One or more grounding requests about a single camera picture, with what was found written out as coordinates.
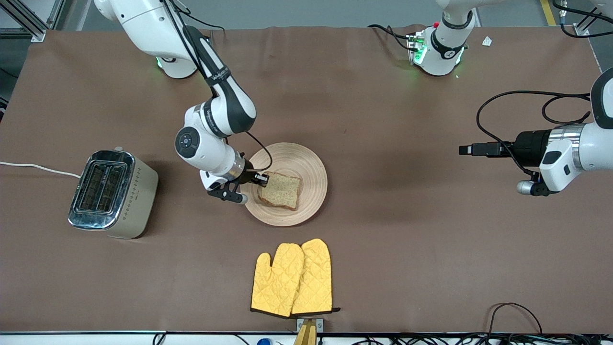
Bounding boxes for red black cable loop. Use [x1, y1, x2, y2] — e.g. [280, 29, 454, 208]
[486, 302, 544, 336]

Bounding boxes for white toaster power cable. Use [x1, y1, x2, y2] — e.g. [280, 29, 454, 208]
[0, 161, 81, 179]

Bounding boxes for silver cream two-slot toaster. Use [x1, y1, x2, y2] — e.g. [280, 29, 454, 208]
[68, 146, 159, 239]

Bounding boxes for brown table cover sheet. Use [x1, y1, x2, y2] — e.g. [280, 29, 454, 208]
[0, 24, 613, 334]

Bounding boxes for black cable bundle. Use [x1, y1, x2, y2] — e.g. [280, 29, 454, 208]
[350, 333, 613, 345]

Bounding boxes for black arm base cable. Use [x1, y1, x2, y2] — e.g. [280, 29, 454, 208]
[368, 24, 413, 51]
[180, 11, 226, 32]

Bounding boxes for light wooden round plate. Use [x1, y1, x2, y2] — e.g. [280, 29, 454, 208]
[239, 142, 329, 227]

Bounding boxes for aluminium frame profile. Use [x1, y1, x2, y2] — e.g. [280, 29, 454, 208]
[572, 19, 597, 38]
[0, 0, 65, 43]

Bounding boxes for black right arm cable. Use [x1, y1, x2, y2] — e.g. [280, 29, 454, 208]
[160, 0, 273, 173]

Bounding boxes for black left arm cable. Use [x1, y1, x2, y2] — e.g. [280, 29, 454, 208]
[477, 90, 592, 178]

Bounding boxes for brown bread toast slice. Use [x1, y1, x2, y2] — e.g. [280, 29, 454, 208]
[257, 172, 303, 211]

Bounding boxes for yellow quilted oven mitt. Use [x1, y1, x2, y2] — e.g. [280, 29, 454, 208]
[291, 238, 341, 316]
[250, 243, 305, 318]

